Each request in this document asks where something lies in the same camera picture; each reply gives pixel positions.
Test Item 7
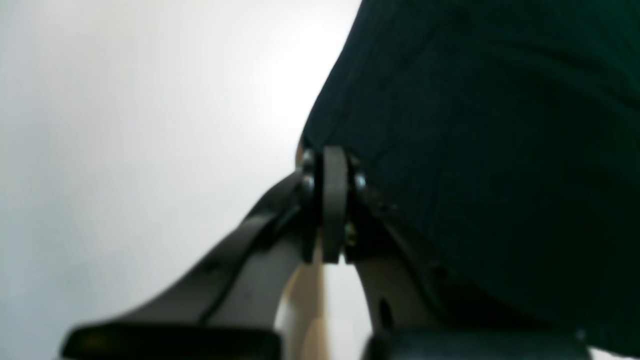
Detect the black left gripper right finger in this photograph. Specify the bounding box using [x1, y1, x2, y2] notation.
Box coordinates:
[346, 155, 592, 360]

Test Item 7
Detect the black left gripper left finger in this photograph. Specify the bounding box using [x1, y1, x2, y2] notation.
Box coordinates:
[60, 146, 349, 360]

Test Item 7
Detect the black T-shirt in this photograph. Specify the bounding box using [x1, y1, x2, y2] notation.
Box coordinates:
[302, 0, 640, 357]

